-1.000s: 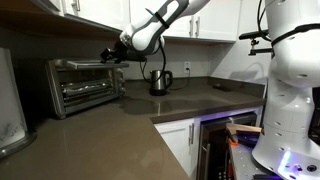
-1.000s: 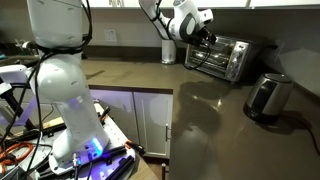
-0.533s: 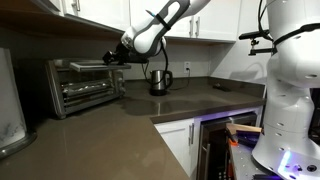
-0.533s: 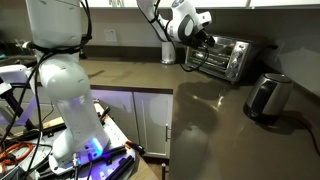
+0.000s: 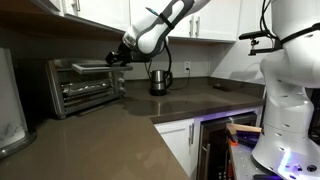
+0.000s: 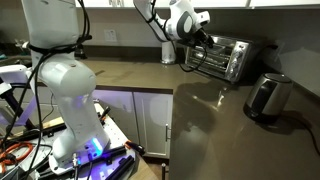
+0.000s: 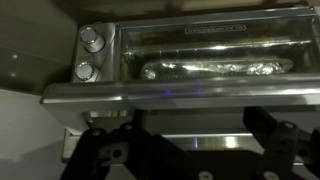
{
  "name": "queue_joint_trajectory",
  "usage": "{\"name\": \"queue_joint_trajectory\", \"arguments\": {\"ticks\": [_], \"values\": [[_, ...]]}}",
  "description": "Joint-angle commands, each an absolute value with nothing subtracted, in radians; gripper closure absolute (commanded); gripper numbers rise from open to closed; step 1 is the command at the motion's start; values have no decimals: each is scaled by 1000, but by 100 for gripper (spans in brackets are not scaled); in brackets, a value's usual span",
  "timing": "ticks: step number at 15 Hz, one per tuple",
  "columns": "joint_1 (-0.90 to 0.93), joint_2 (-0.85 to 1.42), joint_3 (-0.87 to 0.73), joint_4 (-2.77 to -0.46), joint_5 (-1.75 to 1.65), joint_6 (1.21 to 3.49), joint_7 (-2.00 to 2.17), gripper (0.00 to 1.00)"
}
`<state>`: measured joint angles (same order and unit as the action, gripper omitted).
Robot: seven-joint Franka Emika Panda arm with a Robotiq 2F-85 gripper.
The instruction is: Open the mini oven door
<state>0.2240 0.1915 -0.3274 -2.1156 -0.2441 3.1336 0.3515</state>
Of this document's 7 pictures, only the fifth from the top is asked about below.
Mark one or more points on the stainless steel electric kettle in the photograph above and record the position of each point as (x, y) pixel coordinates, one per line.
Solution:
(158, 80)

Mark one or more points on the small orange object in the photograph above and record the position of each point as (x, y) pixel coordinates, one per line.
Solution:
(232, 142)

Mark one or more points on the white lower cabinet door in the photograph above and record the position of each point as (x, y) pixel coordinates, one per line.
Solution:
(176, 143)

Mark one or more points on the small black countertop object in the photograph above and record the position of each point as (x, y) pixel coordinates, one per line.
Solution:
(221, 87)

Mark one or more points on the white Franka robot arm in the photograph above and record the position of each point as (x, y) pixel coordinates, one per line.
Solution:
(150, 36)

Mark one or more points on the black kettle base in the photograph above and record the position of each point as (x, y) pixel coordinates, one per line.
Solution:
(157, 93)

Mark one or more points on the white canister with metal base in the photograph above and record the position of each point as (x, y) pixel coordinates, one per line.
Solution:
(11, 110)

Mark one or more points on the black stereo camera on mount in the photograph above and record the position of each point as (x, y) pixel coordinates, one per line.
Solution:
(255, 34)

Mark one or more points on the white wall outlet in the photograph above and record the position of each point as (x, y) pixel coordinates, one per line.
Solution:
(187, 67)

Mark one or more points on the silver oven knob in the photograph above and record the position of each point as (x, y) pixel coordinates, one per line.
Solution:
(121, 81)
(122, 89)

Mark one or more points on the dark blue-lit box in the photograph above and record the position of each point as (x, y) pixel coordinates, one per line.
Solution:
(248, 138)

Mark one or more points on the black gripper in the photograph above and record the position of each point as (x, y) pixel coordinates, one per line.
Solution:
(124, 53)

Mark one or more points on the silver toaster oven body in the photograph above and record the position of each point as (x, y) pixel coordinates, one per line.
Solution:
(53, 96)

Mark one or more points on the perforated metal robot table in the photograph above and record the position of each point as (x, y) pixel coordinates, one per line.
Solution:
(241, 163)

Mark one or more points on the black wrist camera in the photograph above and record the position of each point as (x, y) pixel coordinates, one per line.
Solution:
(140, 57)

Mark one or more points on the stainless undercounter cooler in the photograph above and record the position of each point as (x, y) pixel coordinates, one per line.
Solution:
(216, 156)

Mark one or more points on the wooden block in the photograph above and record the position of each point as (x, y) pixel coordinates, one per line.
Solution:
(243, 128)

